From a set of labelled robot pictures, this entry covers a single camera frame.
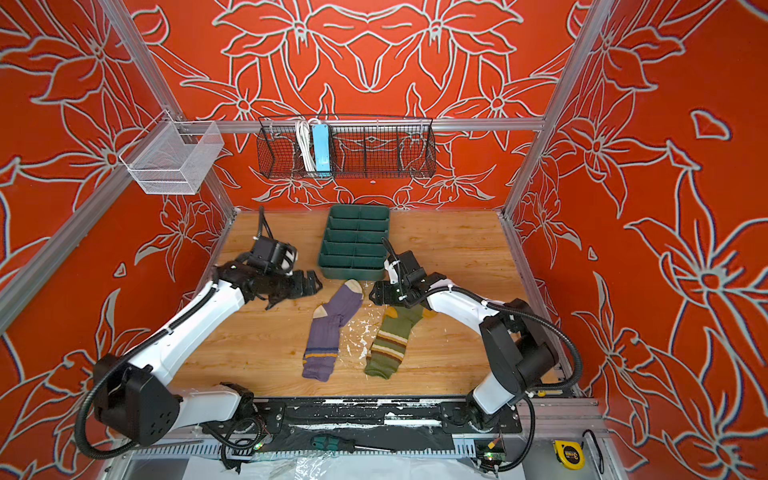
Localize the green striped sock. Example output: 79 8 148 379
364 305 436 379

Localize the purple striped sock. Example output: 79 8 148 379
302 279 363 382

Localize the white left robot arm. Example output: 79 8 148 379
74 261 323 460

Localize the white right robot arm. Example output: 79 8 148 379
369 273 584 417

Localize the green compartment tray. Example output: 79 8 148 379
318 204 390 282

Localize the light blue box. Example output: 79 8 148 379
312 123 331 177

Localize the yellow tape measure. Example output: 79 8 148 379
553 440 585 471

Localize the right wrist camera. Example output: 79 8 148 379
384 250 427 288

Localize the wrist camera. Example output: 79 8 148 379
245 236 298 276
384 250 427 288

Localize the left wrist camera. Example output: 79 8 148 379
245 236 298 276

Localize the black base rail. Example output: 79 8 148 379
254 396 524 459

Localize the black wire wall basket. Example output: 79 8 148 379
256 115 437 179

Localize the green handled screwdriver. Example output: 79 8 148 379
310 435 395 453

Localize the white cable bundle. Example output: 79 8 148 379
295 118 319 175

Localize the clear plastic wall bin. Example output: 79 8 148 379
121 121 224 195

